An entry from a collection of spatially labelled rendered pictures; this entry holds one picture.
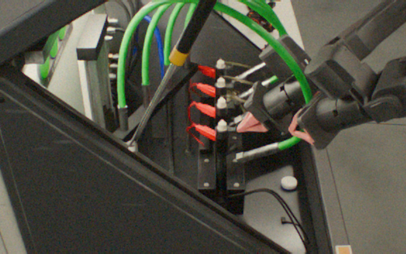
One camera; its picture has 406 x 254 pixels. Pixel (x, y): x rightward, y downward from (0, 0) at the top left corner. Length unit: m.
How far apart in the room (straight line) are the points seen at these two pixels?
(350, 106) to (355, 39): 0.23
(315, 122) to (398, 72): 0.18
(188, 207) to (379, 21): 0.50
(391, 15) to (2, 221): 0.75
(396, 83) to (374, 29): 0.29
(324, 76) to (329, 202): 0.48
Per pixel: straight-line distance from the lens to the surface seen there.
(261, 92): 1.09
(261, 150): 1.03
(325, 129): 0.90
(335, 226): 1.19
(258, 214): 1.35
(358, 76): 0.81
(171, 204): 0.80
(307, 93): 0.93
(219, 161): 1.19
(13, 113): 0.73
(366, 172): 2.79
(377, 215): 2.59
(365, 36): 1.04
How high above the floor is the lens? 1.81
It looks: 37 degrees down
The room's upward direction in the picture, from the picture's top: straight up
